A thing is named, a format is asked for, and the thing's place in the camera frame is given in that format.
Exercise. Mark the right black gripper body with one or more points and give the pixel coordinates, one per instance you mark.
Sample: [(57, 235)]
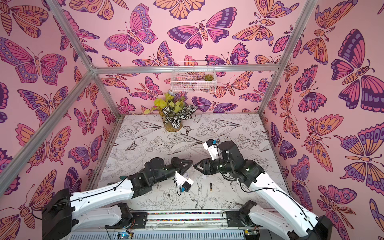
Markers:
[(211, 166)]

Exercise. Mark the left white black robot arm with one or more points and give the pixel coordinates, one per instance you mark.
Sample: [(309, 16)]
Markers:
[(106, 206)]

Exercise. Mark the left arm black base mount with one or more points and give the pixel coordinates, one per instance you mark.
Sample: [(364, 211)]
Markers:
[(135, 220)]

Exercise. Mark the small succulent in basket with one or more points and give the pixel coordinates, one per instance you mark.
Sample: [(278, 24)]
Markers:
[(209, 78)]

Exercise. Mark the potted plant yellow glass vase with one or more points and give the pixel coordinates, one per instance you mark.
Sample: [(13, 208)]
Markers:
[(173, 110)]

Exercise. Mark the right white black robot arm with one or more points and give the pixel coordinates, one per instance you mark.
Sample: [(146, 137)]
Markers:
[(292, 222)]

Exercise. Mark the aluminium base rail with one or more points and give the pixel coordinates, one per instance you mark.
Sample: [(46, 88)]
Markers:
[(187, 225)]

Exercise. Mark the white wire basket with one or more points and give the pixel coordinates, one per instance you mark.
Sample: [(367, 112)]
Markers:
[(188, 77)]

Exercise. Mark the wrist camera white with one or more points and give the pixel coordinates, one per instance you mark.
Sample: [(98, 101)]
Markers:
[(183, 184), (211, 146)]

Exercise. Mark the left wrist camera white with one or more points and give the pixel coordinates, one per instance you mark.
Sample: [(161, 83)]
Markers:
[(183, 184)]

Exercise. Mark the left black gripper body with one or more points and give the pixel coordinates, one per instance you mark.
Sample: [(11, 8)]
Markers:
[(168, 171)]

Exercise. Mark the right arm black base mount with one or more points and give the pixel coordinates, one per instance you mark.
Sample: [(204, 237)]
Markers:
[(239, 219)]

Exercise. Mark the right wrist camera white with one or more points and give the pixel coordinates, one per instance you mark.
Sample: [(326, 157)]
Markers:
[(211, 146)]

